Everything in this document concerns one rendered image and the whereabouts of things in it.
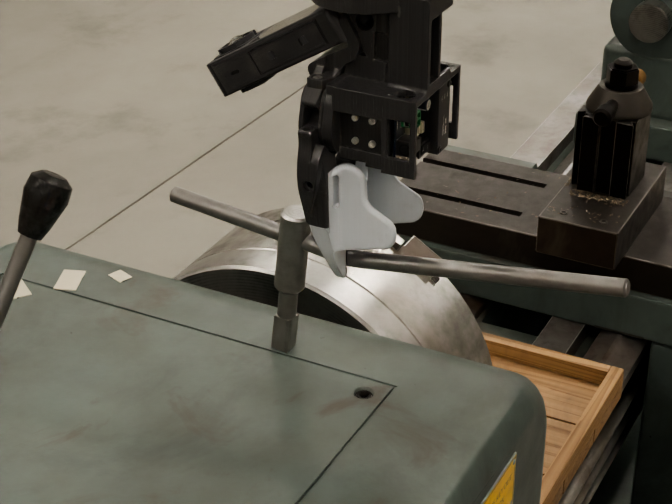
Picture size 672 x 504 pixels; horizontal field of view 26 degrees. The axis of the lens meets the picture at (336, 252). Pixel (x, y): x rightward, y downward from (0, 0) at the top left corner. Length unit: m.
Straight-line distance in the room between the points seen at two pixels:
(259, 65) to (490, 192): 1.00
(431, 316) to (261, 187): 2.87
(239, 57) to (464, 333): 0.41
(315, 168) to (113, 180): 3.26
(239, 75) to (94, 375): 0.24
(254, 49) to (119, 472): 0.29
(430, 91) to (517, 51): 4.16
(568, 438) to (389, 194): 0.65
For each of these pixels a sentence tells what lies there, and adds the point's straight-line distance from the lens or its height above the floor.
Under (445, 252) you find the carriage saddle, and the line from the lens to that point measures 1.88.
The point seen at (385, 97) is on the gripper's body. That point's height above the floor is 1.48.
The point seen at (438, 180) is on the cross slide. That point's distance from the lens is 1.95.
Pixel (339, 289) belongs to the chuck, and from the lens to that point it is 1.19.
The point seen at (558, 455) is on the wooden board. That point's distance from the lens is 1.56.
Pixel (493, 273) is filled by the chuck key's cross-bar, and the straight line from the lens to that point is 0.95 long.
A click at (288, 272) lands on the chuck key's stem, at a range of 1.02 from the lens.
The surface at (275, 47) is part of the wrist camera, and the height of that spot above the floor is 1.50.
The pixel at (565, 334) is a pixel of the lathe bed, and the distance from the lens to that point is 1.83.
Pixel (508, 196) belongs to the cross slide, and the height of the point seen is 0.97.
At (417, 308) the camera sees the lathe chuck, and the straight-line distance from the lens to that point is 1.22.
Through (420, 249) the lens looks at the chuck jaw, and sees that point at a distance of 1.31.
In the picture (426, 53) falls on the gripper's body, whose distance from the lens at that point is 0.89.
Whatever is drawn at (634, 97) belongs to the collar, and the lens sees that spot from 1.79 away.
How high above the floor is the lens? 1.84
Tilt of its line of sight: 29 degrees down
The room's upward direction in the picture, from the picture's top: straight up
